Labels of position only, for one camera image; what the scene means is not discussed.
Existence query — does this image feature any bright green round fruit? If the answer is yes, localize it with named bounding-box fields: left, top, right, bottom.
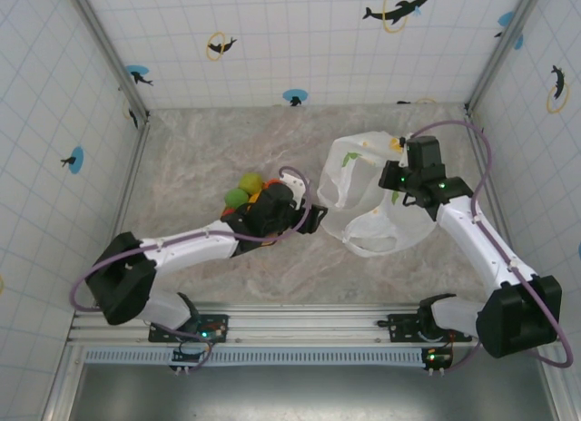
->
left=224, top=188, right=250, bottom=210

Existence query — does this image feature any translucent printed plastic bag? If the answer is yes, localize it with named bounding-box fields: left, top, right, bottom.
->
left=316, top=130, right=439, bottom=259

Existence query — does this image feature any small black connector board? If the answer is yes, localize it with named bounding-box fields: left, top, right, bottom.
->
left=420, top=346, right=455, bottom=377
left=170, top=341, right=214, bottom=376

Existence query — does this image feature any aluminium side rail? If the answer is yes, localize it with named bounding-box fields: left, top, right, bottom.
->
left=466, top=112, right=571, bottom=421
left=43, top=119, right=152, bottom=421

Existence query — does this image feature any aluminium mounting rail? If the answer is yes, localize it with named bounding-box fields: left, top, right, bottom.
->
left=66, top=302, right=562, bottom=349

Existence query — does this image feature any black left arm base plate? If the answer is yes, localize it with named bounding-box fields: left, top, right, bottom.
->
left=148, top=312, right=230, bottom=345

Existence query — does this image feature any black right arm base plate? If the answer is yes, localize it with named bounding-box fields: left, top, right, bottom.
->
left=377, top=311, right=473, bottom=345

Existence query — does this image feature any white slotted cable duct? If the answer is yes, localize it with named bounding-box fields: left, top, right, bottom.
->
left=84, top=348, right=455, bottom=367

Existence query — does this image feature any aluminium frame post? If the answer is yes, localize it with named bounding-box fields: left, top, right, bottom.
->
left=465, top=0, right=544, bottom=113
left=65, top=0, right=151, bottom=122

